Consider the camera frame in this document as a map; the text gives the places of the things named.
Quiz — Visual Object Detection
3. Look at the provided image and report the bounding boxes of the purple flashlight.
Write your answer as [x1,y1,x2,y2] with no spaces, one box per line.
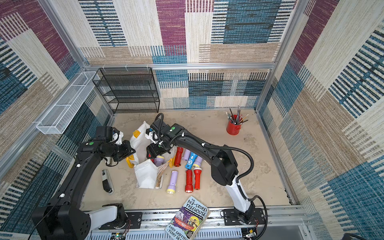
[193,156,203,168]
[183,149,191,161]
[154,156,165,167]

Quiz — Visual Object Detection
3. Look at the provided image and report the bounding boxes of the white tote bag yellow handles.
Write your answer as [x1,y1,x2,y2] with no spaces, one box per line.
[126,122,177,189]

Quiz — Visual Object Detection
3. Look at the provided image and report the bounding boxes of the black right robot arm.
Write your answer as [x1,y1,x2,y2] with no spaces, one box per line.
[146,113,262,225]

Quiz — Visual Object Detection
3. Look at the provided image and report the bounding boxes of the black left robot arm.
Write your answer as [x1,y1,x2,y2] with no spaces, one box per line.
[32,126,136,240]

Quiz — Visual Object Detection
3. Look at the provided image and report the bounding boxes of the red flashlight upper left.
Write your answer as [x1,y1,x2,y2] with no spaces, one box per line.
[174,147,184,167]

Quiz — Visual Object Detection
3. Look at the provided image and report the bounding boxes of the red flashlight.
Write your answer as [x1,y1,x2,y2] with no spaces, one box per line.
[174,147,184,167]
[194,167,202,190]
[185,170,194,193]

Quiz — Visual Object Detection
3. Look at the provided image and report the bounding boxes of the blue flashlight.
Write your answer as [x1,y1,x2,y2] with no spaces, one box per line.
[185,152,198,170]

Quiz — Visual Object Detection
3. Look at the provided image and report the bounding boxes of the purple flashlight lone left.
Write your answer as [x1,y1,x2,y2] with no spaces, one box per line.
[167,170,178,194]

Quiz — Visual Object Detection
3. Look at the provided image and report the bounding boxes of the red flashlight lower middle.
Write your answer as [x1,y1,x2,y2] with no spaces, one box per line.
[194,167,202,190]

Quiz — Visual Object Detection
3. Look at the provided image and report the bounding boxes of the red flashlight lower left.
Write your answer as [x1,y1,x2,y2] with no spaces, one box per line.
[185,170,194,193]

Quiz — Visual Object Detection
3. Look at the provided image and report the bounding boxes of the treehouse paperback book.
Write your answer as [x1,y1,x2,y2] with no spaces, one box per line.
[165,197,210,240]

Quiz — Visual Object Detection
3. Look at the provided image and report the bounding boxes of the red pencil cup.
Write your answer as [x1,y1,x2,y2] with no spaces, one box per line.
[226,115,242,136]

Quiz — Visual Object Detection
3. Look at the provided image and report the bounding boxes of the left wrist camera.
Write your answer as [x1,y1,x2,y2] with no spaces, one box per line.
[112,131,124,145]

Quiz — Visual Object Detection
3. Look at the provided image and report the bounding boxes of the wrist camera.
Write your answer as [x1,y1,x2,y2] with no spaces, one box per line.
[112,131,124,145]
[145,128,159,143]

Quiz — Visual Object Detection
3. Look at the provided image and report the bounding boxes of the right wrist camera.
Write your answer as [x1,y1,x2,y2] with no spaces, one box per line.
[145,128,159,143]

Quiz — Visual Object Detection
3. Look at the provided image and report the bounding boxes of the black wire mesh shelf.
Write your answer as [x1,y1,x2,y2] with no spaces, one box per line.
[93,67,160,114]

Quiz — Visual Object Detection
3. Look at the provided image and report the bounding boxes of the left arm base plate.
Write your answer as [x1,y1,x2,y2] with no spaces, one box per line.
[98,212,143,230]

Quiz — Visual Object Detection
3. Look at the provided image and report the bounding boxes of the white wire mesh basket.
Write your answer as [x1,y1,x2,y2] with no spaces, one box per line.
[37,72,96,135]

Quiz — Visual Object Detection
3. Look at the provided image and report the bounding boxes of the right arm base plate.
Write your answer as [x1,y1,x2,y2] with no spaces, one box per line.
[221,208,266,226]

